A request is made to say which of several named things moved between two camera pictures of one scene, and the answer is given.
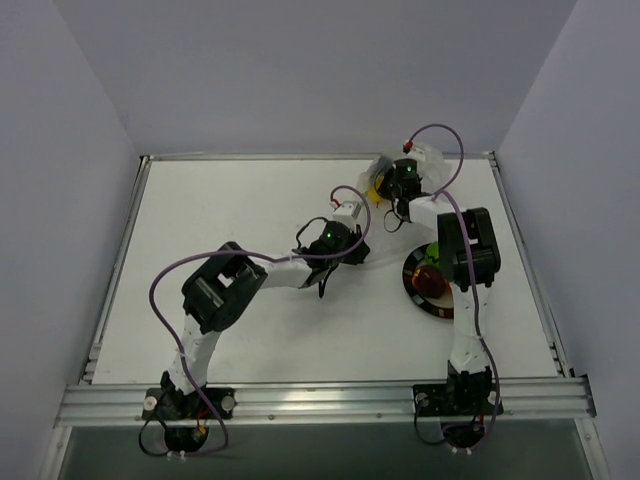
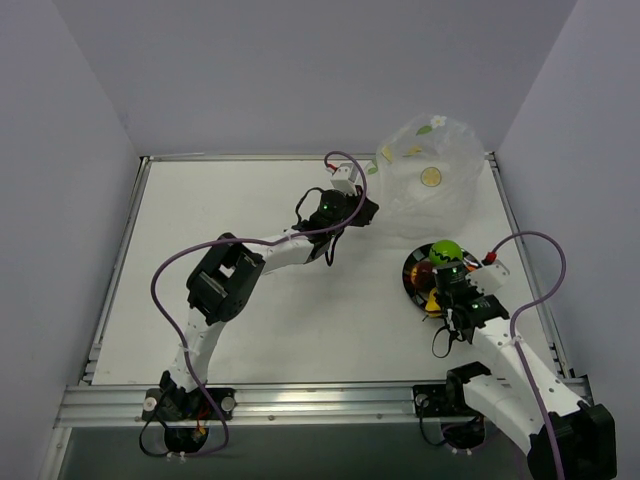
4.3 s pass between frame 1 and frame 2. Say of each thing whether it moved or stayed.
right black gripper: moved
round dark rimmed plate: stayed
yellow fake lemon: moved
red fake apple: stayed
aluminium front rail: stayed
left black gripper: moved
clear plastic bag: moved
